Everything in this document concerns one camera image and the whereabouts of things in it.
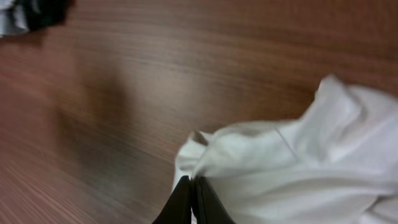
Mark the black folded garment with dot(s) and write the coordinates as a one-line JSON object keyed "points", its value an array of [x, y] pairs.
{"points": [[41, 14]]}

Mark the white shirt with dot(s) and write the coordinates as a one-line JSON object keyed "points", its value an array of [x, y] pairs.
{"points": [[335, 164]]}

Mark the light denim folded garment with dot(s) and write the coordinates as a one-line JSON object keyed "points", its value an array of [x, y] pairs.
{"points": [[13, 20]]}

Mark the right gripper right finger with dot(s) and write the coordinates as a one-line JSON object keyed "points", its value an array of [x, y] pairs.
{"points": [[206, 206]]}

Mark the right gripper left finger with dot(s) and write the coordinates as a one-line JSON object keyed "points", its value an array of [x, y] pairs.
{"points": [[177, 209]]}

